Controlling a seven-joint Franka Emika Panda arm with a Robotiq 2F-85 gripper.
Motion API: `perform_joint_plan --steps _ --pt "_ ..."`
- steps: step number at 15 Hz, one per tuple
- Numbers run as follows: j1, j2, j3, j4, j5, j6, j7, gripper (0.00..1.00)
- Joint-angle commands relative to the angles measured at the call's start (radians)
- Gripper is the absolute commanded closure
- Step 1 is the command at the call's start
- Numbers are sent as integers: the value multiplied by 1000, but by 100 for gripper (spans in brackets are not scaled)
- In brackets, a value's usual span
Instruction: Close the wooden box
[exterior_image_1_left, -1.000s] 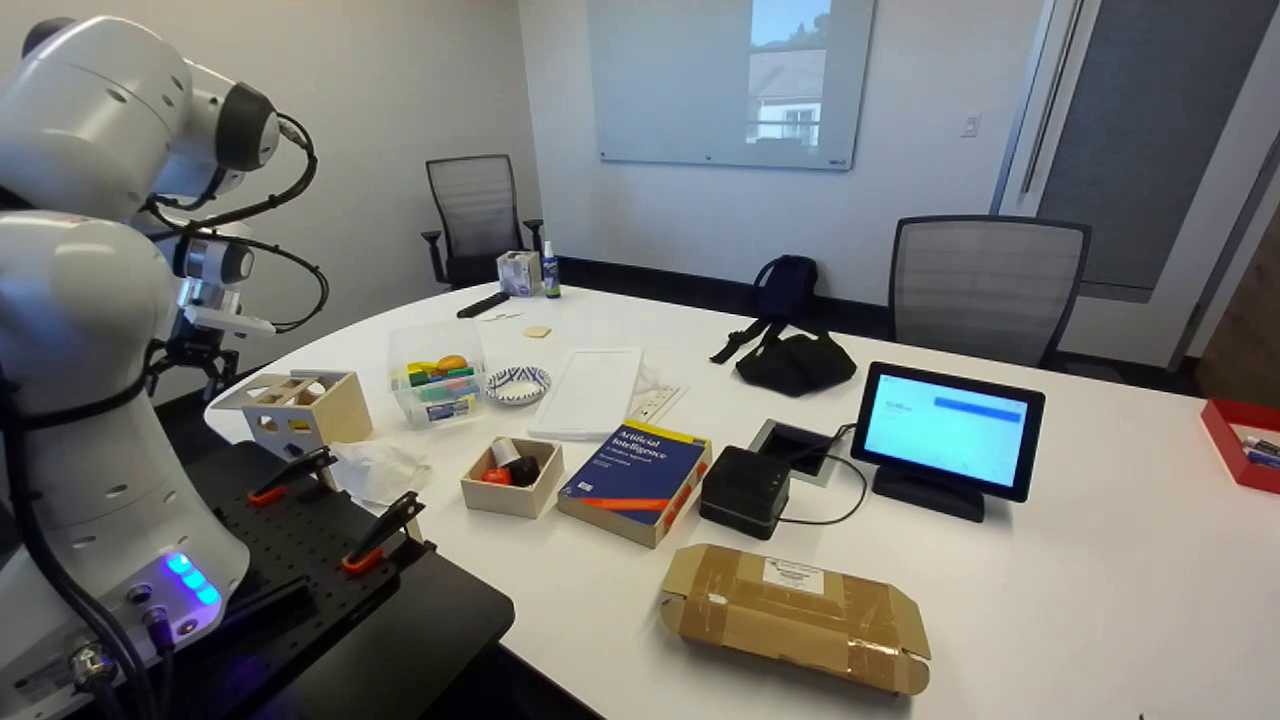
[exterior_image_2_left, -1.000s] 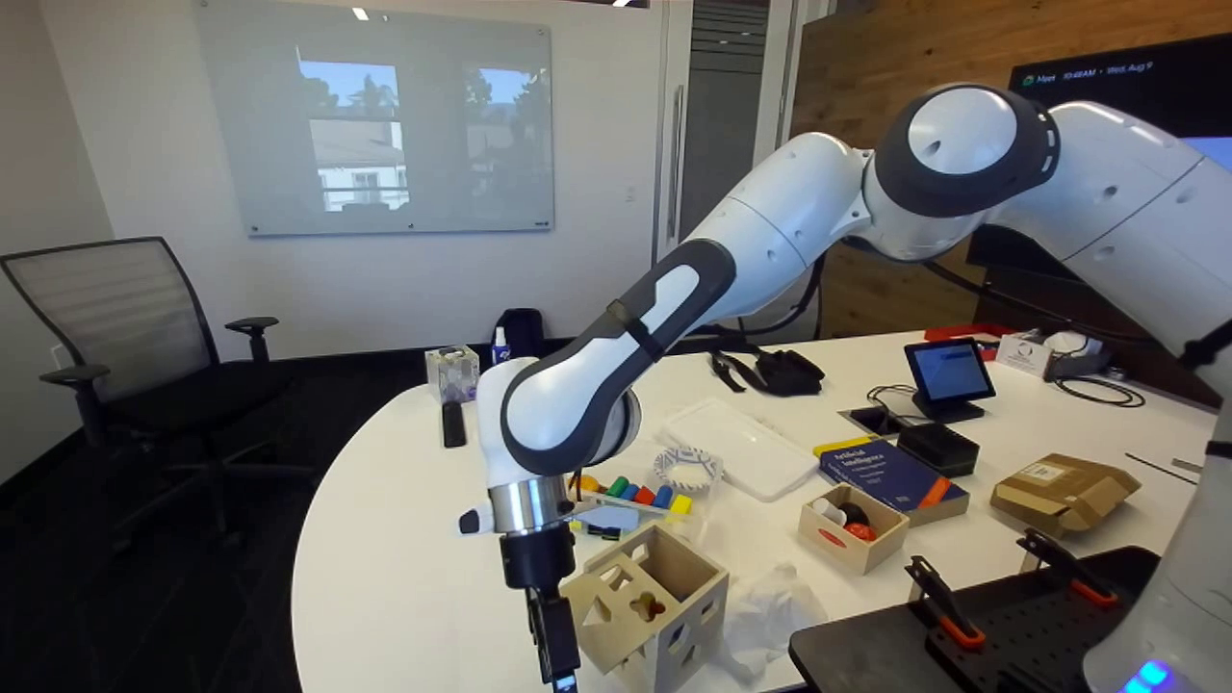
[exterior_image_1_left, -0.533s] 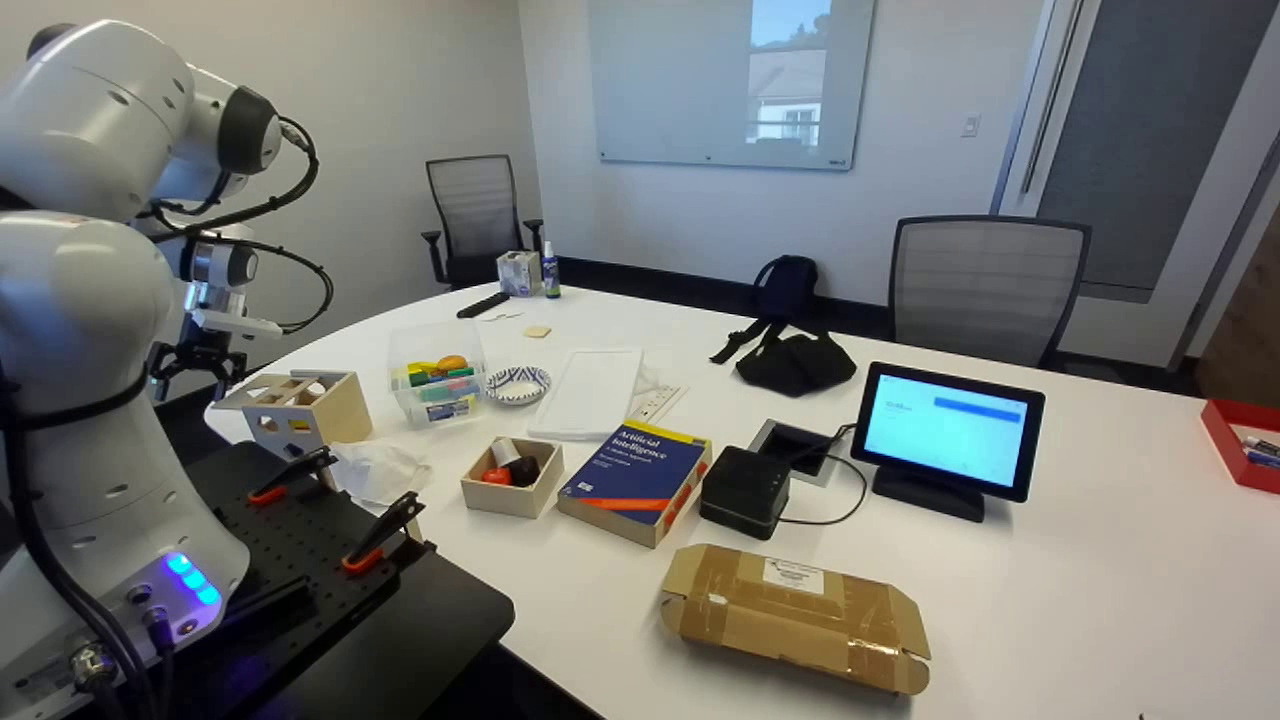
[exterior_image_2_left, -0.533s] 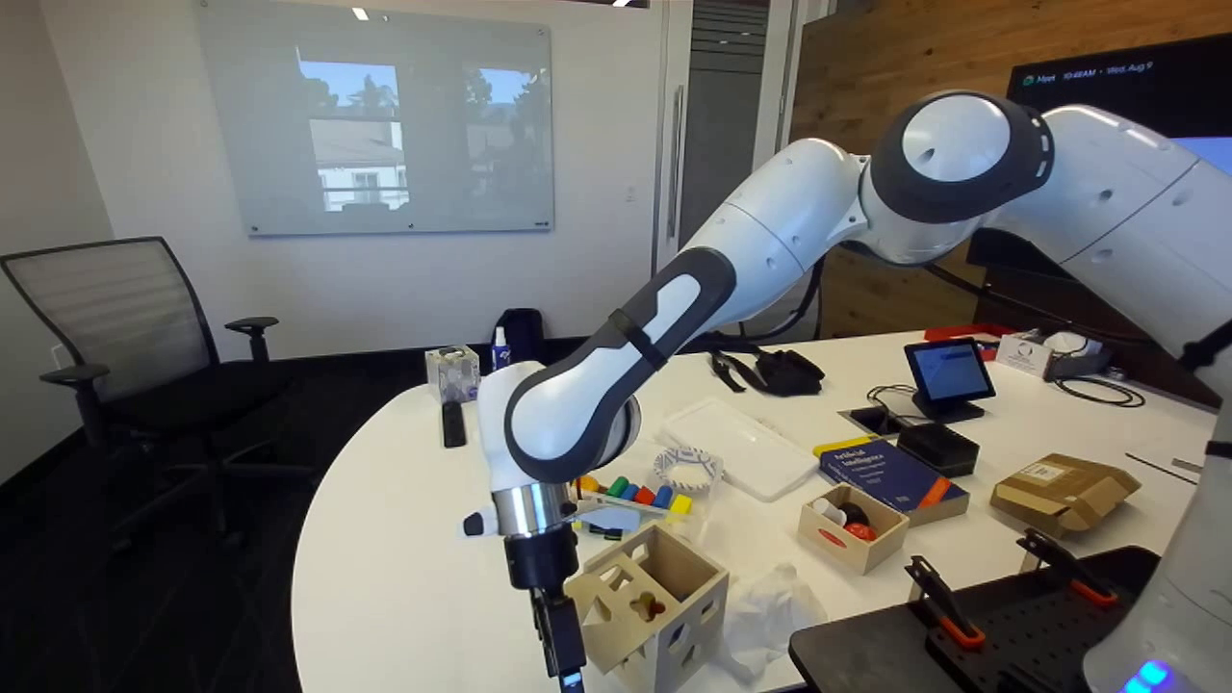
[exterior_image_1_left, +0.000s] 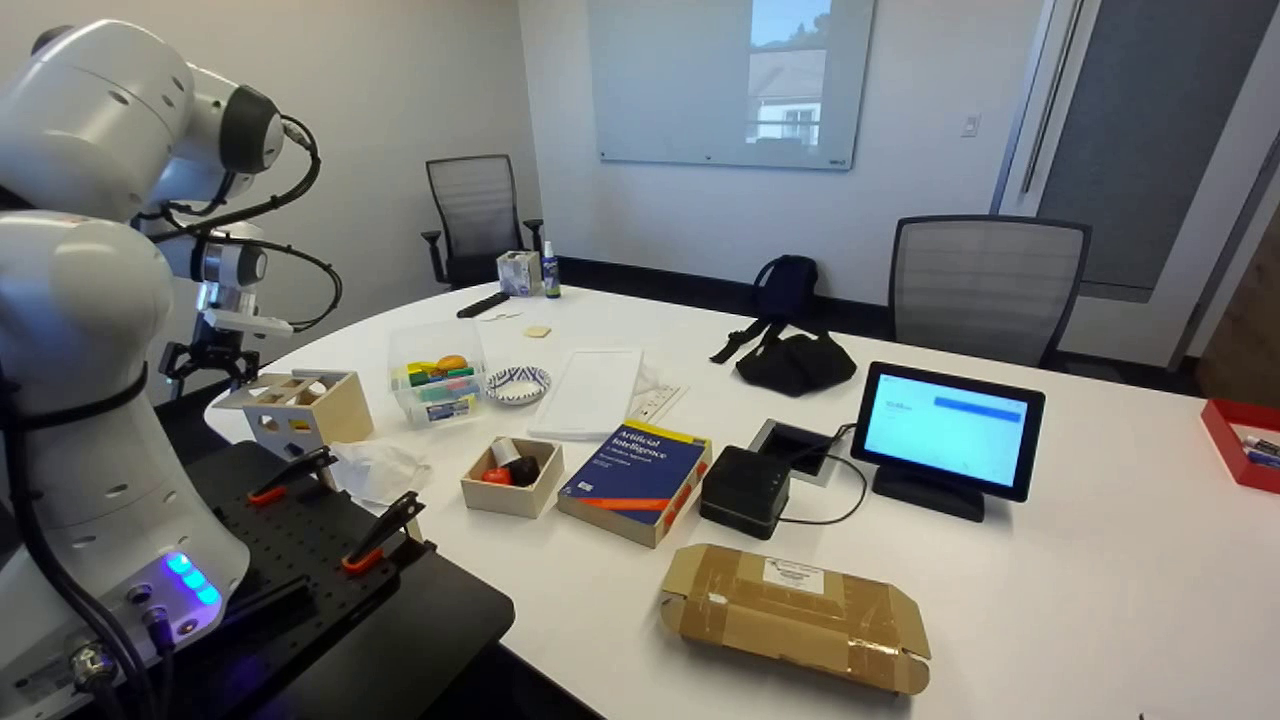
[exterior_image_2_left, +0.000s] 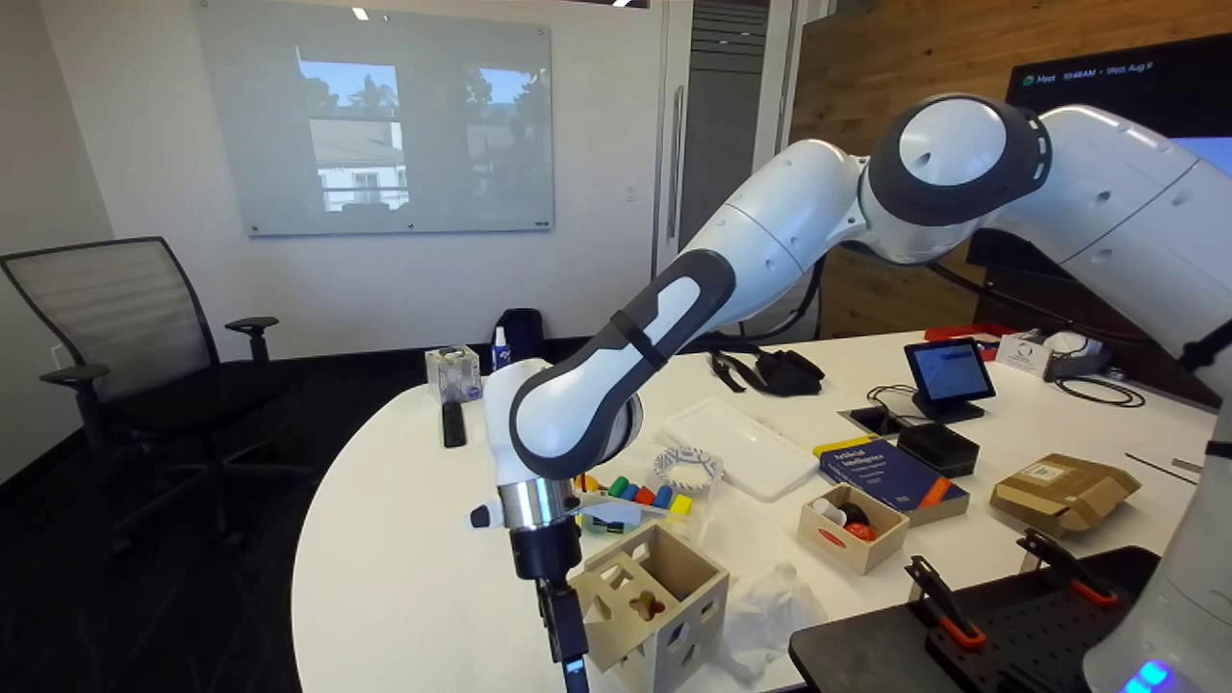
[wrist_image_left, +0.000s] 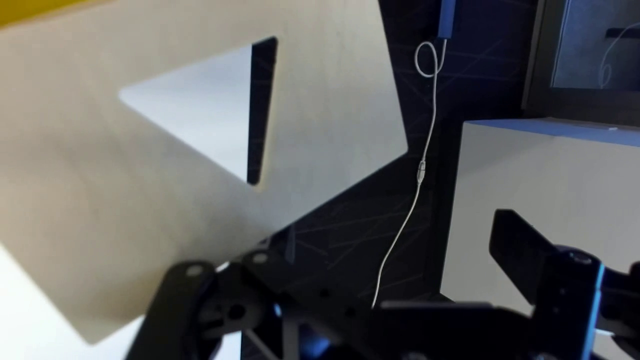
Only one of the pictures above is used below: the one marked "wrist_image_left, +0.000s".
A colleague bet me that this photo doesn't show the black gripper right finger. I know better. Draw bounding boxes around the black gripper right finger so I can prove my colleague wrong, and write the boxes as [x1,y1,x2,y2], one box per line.
[488,207,640,360]

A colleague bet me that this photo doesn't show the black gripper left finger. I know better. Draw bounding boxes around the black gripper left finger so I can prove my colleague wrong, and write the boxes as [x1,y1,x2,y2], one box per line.
[127,226,299,360]

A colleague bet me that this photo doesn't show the wooden lid with triangle hole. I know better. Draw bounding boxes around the wooden lid with triangle hole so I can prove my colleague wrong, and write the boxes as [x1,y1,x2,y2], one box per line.
[0,0,410,345]

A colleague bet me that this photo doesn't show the yellow block in sorter box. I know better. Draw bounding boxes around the yellow block in sorter box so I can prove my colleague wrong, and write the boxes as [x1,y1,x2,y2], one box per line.
[0,0,93,30]

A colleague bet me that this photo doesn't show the white cabinet with blue edge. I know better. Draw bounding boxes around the white cabinet with blue edge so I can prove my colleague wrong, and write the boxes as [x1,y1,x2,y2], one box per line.
[438,118,640,337]

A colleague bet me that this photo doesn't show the dark framed monitor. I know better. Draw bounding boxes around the dark framed monitor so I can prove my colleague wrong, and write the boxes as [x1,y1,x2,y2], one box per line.
[521,0,640,125]

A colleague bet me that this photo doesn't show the blue hanging clip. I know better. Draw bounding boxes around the blue hanging clip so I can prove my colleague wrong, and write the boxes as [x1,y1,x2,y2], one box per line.
[436,0,460,39]

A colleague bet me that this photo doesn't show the thin white cable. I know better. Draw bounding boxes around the thin white cable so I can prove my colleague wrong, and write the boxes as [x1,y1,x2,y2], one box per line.
[369,37,451,309]

